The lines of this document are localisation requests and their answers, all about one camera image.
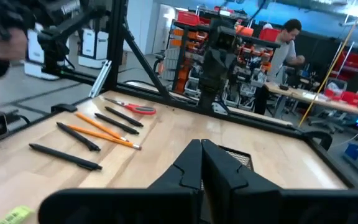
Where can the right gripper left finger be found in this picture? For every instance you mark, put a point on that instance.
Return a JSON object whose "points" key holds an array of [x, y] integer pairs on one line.
{"points": [[188, 174]]}

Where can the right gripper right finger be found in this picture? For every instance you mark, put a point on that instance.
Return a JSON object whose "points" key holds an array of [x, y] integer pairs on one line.
{"points": [[225, 193]]}

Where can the black mesh desk organizer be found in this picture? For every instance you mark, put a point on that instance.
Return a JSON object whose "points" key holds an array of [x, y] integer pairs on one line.
{"points": [[241, 158]]}

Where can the black ballpoint pen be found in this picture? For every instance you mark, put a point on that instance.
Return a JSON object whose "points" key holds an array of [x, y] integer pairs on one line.
{"points": [[64, 156], [78, 137], [124, 117], [117, 124]]}

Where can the orange pencil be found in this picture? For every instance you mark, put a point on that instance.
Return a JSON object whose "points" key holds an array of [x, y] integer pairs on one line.
{"points": [[104, 136], [99, 126]]}

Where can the yellow-green block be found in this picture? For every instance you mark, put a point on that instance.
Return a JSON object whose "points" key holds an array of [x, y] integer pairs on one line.
{"points": [[14, 216]]}

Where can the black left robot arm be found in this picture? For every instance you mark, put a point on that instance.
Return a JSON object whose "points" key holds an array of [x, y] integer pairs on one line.
{"points": [[206, 101]]}

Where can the red storage bin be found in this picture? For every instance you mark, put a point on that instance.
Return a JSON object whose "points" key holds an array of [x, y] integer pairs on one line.
{"points": [[187, 18], [351, 99], [269, 35]]}

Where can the person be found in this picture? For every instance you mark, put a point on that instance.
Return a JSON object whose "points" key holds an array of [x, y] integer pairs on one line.
{"points": [[283, 53]]}

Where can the wooden work desk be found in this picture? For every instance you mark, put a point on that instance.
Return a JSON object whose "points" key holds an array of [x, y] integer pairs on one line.
{"points": [[309, 98]]}

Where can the silver aluminium extrusion bar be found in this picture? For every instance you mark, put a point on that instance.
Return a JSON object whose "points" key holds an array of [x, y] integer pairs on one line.
{"points": [[99, 79]]}

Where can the white cabinet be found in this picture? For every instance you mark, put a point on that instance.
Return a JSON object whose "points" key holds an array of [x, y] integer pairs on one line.
{"points": [[34, 53], [93, 46]]}

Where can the black table edge clamp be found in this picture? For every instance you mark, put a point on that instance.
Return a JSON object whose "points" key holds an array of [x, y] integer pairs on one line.
{"points": [[63, 108]]}

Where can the person's hand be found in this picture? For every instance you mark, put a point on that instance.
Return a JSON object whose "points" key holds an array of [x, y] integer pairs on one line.
{"points": [[8, 43]]}

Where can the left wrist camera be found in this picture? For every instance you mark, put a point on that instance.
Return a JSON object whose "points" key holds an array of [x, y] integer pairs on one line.
{"points": [[225, 39]]}

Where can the black frame corner bracket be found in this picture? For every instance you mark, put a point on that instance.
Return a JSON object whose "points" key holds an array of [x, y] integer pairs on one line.
{"points": [[317, 136]]}

